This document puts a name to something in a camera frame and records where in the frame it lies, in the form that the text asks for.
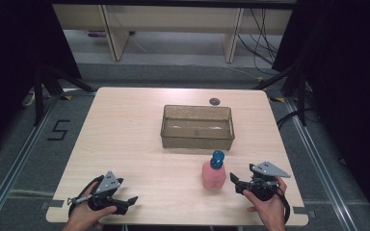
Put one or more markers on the black metal stand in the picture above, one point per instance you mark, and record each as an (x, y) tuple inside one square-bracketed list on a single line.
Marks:
[(43, 89), (297, 86)]

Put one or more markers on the round dark table grommet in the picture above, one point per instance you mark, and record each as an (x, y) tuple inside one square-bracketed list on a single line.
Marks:
[(214, 101)]

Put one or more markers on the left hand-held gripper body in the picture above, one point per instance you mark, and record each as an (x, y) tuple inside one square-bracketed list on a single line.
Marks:
[(108, 184)]

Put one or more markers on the clear brown plastic bin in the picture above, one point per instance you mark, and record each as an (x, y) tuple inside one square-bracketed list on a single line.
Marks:
[(198, 128)]

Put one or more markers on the aluminium floor rail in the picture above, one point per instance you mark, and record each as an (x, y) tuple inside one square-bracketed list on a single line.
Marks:
[(321, 166), (16, 166)]

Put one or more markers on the person's left hand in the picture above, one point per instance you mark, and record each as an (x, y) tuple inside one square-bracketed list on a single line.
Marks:
[(85, 215)]

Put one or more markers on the pink bottle with blue pump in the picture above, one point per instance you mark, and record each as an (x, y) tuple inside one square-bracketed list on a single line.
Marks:
[(214, 174)]

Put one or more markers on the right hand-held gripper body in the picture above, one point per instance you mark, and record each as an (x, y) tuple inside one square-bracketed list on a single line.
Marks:
[(265, 179)]

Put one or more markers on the person's right hand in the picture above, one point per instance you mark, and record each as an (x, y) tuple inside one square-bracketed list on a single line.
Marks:
[(269, 208)]

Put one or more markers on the grey tape strip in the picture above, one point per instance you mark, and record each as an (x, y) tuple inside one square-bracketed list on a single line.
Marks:
[(56, 203), (300, 210)]

